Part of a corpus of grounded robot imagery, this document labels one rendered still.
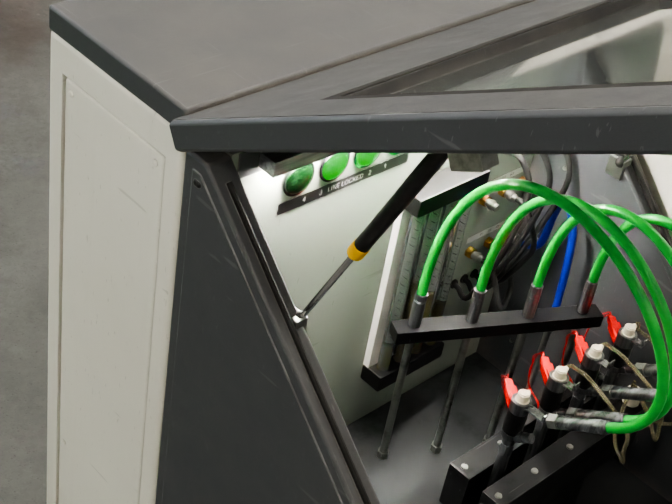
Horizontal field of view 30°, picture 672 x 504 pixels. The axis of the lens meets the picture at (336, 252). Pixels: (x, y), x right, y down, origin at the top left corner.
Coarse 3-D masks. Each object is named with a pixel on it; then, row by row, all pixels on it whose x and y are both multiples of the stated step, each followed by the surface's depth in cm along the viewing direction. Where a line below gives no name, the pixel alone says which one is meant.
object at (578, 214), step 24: (480, 192) 158; (528, 192) 153; (552, 192) 150; (456, 216) 163; (576, 216) 148; (600, 240) 146; (432, 264) 170; (624, 264) 145; (648, 312) 145; (624, 432) 154
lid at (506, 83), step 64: (576, 0) 166; (640, 0) 162; (384, 64) 145; (448, 64) 139; (512, 64) 136; (576, 64) 127; (640, 64) 119; (192, 128) 136; (256, 128) 127; (320, 128) 120; (384, 128) 113; (448, 128) 107; (512, 128) 102; (576, 128) 97; (640, 128) 92
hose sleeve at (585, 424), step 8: (560, 416) 162; (568, 416) 161; (560, 424) 161; (568, 424) 160; (576, 424) 159; (584, 424) 158; (592, 424) 157; (600, 424) 156; (592, 432) 158; (600, 432) 157
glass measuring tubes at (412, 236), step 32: (448, 192) 173; (416, 224) 173; (416, 256) 181; (448, 256) 186; (384, 288) 181; (416, 288) 183; (448, 288) 190; (384, 320) 186; (384, 352) 188; (416, 352) 194; (384, 384) 191
